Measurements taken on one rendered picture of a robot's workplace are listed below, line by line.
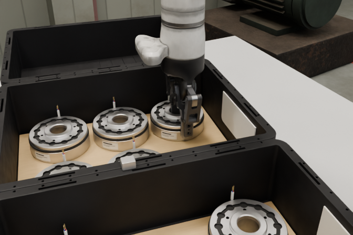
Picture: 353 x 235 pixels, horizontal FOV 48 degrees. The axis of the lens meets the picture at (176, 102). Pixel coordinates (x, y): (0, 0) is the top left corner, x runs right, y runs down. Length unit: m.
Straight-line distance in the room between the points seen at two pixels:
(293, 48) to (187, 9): 2.11
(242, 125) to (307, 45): 2.14
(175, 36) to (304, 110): 0.59
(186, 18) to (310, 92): 0.68
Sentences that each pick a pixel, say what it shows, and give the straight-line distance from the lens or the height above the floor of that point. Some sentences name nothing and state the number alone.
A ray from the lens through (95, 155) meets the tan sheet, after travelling 0.72.
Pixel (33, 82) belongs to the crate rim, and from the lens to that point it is 0.77.
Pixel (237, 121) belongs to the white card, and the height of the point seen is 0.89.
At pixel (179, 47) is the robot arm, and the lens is 0.64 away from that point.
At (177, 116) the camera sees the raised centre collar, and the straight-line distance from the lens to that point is 0.74.
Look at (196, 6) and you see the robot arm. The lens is 0.63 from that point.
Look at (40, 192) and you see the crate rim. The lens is 0.52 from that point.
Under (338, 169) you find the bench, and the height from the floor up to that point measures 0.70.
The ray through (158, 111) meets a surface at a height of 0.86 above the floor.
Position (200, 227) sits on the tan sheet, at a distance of 0.59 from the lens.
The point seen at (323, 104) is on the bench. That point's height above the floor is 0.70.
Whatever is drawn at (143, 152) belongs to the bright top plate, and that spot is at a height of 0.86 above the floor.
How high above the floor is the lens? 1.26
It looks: 30 degrees down
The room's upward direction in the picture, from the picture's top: straight up
